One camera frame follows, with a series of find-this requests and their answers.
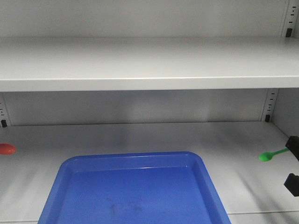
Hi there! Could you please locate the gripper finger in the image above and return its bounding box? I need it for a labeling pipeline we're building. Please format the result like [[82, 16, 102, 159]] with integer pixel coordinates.
[[284, 173, 299, 197], [285, 136, 299, 161]]

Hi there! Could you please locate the green plastic spoon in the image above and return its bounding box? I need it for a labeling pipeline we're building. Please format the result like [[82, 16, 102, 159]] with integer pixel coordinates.
[[258, 148, 289, 162]]

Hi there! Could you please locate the red plastic spoon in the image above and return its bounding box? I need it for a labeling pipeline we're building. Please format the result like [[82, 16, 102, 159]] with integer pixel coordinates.
[[0, 143, 16, 155]]

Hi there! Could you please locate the upper grey cabinet shelf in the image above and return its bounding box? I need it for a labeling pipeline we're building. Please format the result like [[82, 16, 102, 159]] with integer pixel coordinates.
[[0, 37, 299, 92]]

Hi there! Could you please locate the black shelf clip right lower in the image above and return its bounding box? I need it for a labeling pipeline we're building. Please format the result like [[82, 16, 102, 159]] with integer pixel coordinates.
[[264, 114, 271, 123]]

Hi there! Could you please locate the black shelf clip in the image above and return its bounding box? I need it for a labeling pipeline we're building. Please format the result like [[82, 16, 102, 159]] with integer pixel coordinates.
[[264, 114, 271, 123], [285, 28, 293, 38], [0, 119, 7, 128]]

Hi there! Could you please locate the black shelf clip right upper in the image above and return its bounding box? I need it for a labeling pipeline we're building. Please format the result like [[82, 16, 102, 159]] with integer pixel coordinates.
[[285, 28, 293, 38]]

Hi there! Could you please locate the blue plastic tray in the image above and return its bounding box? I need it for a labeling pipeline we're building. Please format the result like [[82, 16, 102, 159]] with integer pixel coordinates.
[[38, 152, 230, 224]]

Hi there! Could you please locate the black shelf clip left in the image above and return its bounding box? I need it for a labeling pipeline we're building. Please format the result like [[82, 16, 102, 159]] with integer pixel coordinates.
[[0, 119, 7, 128]]

